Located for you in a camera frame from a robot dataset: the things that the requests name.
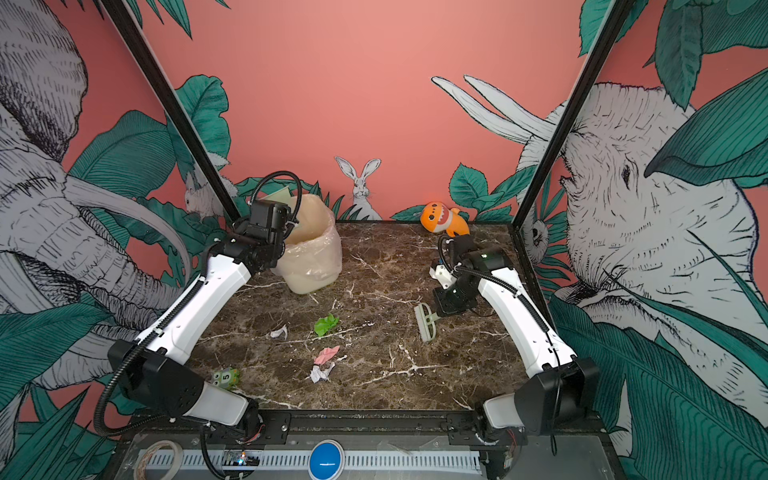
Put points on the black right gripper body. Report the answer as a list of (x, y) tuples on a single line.
[(456, 300)]

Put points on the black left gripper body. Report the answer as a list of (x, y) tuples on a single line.
[(239, 229)]

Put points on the green hand brush white bristles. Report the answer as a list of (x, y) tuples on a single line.
[(426, 320)]

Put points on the green plastic dustpan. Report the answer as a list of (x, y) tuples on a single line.
[(281, 196)]

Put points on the beige bin with plastic liner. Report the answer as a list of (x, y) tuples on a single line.
[(313, 253)]

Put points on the green paper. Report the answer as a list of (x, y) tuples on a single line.
[(325, 325)]

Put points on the pink paper scrap front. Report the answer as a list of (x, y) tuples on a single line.
[(326, 355)]

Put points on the white paper front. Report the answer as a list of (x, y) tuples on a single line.
[(321, 372)]

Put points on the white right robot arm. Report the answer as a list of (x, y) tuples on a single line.
[(561, 386)]

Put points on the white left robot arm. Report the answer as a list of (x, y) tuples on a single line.
[(151, 369)]

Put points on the white paper scrap left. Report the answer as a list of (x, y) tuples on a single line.
[(280, 333)]

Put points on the green frog toy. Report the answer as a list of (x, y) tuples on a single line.
[(227, 379)]

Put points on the clear tape roll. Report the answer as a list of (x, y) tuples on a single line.
[(163, 449)]

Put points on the black left corner frame post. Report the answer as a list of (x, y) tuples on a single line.
[(128, 28)]

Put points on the black corner frame post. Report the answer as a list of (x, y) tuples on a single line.
[(128, 28), (603, 44)]

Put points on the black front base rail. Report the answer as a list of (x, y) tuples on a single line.
[(461, 427)]

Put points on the white slotted cable duct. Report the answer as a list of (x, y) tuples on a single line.
[(454, 462)]

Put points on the black right corner frame post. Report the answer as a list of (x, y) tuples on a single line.
[(603, 44)]

